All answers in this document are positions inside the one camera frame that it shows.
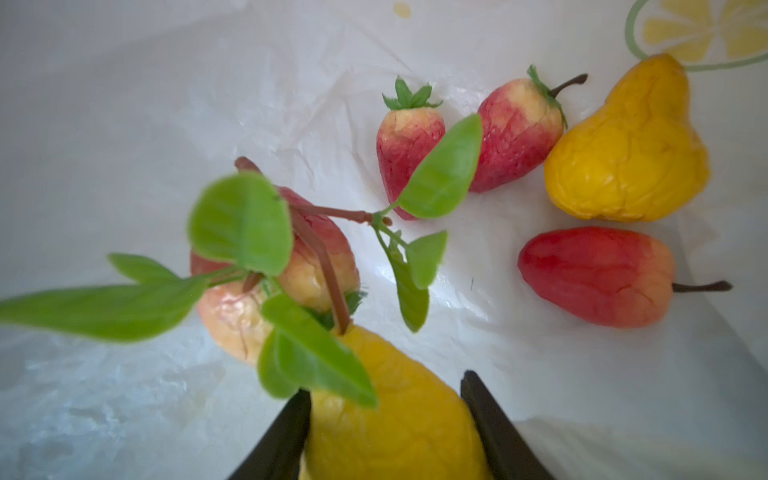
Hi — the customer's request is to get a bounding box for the fake strawberry upright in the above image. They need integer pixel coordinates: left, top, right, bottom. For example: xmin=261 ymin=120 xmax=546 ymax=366
xmin=376 ymin=76 xmax=446 ymax=204

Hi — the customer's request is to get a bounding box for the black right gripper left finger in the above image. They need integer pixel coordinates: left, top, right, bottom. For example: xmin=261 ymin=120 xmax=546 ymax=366
xmin=228 ymin=390 xmax=311 ymax=480

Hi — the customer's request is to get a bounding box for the yellow fake pear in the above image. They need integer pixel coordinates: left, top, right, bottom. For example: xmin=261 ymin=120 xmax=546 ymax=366
xmin=544 ymin=54 xmax=710 ymax=222

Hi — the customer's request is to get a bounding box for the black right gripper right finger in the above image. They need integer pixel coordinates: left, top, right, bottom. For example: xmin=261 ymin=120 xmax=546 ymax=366
xmin=460 ymin=370 xmax=555 ymax=480

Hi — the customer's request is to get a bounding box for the white printed plastic bag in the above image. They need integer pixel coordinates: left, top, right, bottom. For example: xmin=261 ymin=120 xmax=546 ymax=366
xmin=1 ymin=1 xmax=767 ymax=479

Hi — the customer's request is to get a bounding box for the yellow fake lemon with leaves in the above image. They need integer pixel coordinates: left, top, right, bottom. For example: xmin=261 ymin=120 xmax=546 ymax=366
xmin=1 ymin=157 xmax=491 ymax=479

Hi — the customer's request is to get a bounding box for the red fake pear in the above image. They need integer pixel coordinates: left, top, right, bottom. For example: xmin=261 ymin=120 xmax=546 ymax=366
xmin=517 ymin=226 xmax=733 ymax=329

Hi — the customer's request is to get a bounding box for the fake strawberry with stem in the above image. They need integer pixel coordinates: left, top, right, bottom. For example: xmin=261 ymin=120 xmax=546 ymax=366
xmin=470 ymin=65 xmax=588 ymax=193

